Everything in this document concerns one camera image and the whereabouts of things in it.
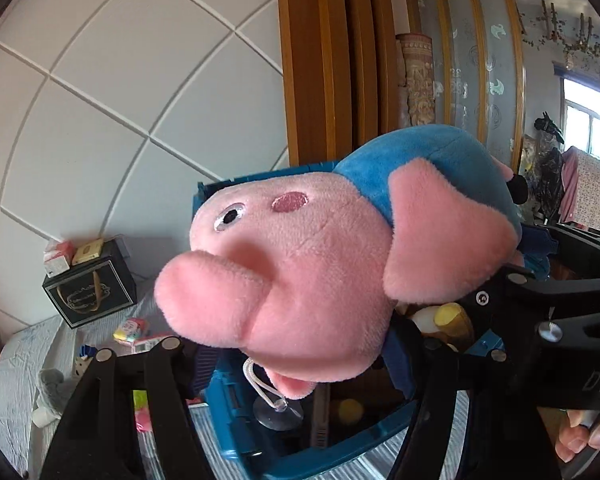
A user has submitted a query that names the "person's right hand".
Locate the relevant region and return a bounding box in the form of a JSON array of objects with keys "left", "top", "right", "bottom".
[{"left": 554, "top": 409, "right": 600, "bottom": 464}]

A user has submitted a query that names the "pink white carton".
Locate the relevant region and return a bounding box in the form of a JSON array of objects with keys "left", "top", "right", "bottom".
[{"left": 132, "top": 336, "right": 167, "bottom": 357}]

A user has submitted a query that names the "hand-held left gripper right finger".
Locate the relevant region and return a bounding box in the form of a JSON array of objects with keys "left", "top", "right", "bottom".
[{"left": 379, "top": 326, "right": 564, "bottom": 480}]

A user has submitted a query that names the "black hanging item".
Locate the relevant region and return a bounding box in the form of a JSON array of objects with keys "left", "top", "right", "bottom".
[{"left": 533, "top": 111, "right": 566, "bottom": 144}]

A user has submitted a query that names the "black plastic bag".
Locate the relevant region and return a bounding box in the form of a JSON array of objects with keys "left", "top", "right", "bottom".
[{"left": 534, "top": 146, "right": 564, "bottom": 222}]

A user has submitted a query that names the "yellow ball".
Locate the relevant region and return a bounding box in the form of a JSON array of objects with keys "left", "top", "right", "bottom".
[{"left": 337, "top": 398, "right": 365, "bottom": 426}]

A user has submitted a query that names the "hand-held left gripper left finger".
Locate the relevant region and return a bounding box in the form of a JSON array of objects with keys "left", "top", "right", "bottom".
[{"left": 40, "top": 335, "right": 222, "bottom": 480}]

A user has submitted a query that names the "yellow and brown plush toy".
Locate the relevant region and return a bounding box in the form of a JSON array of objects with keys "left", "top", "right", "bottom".
[{"left": 411, "top": 302, "right": 476, "bottom": 357}]

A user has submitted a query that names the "large pink pig plush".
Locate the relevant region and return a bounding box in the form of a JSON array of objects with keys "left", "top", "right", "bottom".
[{"left": 154, "top": 125, "right": 531, "bottom": 432}]

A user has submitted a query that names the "floral blanket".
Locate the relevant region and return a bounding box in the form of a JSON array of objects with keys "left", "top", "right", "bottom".
[{"left": 572, "top": 151, "right": 600, "bottom": 242}]

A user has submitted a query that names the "hanging artificial vine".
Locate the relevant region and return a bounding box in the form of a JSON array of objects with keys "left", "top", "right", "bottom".
[{"left": 516, "top": 0, "right": 600, "bottom": 67}]

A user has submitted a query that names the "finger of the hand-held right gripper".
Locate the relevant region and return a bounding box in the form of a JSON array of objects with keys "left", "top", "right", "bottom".
[
  {"left": 521, "top": 222, "right": 600, "bottom": 277},
  {"left": 454, "top": 266, "right": 556, "bottom": 323}
]

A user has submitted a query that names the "grey plush toy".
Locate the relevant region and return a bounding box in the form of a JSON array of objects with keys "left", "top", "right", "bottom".
[{"left": 32, "top": 367, "right": 79, "bottom": 429}]

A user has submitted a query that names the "black gift box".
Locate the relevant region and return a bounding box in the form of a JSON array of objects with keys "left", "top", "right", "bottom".
[{"left": 42, "top": 239, "right": 139, "bottom": 330}]

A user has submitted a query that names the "small pink candy packet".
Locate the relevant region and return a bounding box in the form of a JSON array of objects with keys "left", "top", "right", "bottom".
[{"left": 112, "top": 317, "right": 151, "bottom": 345}]

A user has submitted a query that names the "long barcode box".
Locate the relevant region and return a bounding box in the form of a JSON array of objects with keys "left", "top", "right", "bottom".
[{"left": 309, "top": 385, "right": 332, "bottom": 454}]

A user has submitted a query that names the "pink cloth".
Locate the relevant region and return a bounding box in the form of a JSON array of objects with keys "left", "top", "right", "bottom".
[{"left": 559, "top": 146, "right": 582, "bottom": 224}]

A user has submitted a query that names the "red and white small box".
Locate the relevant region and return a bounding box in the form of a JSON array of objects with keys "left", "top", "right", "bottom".
[{"left": 43, "top": 240, "right": 76, "bottom": 277}]

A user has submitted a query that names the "frosted glass sliding door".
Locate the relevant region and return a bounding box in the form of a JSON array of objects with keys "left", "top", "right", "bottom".
[{"left": 414, "top": 0, "right": 527, "bottom": 173}]

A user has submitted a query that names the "window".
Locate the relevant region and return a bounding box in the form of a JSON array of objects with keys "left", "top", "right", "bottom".
[{"left": 561, "top": 65, "right": 600, "bottom": 162}]

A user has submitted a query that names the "light striped bed sheet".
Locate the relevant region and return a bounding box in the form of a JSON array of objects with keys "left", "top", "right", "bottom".
[{"left": 0, "top": 290, "right": 471, "bottom": 480}]

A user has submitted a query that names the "rolled patterned carpet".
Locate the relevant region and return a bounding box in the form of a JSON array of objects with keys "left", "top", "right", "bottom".
[{"left": 396, "top": 33, "right": 439, "bottom": 132}]

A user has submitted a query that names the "wooden door frame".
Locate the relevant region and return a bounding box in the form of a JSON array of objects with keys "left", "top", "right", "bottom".
[{"left": 275, "top": 0, "right": 422, "bottom": 167}]

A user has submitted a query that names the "gold small box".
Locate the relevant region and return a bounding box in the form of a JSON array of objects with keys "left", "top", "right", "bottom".
[{"left": 71, "top": 237, "right": 105, "bottom": 266}]

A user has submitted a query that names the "blue plastic storage container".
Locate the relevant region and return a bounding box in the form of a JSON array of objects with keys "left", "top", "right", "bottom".
[{"left": 190, "top": 160, "right": 507, "bottom": 480}]

